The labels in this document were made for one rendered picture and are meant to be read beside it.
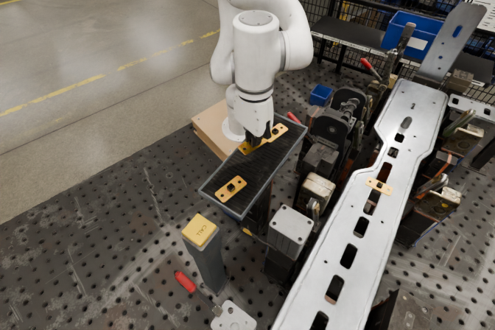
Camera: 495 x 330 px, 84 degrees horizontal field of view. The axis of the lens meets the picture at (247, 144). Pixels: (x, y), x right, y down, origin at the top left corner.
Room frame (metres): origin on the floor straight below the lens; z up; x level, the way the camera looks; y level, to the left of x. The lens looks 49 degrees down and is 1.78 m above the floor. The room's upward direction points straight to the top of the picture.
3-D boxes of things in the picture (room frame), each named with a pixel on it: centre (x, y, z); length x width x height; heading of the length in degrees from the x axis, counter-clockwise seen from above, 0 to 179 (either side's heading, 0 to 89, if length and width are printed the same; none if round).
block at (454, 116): (0.83, -0.90, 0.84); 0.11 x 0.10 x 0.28; 56
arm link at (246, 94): (0.49, -0.01, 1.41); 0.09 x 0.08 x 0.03; 40
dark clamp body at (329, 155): (0.58, -0.26, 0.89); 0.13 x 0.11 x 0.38; 56
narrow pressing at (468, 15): (1.09, -0.86, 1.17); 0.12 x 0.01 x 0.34; 56
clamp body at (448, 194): (0.44, -0.62, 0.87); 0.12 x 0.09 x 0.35; 56
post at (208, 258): (0.27, 0.12, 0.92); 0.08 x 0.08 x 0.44; 56
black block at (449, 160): (0.62, -0.73, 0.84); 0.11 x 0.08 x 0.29; 56
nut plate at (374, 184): (0.49, -0.44, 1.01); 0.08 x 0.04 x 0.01; 56
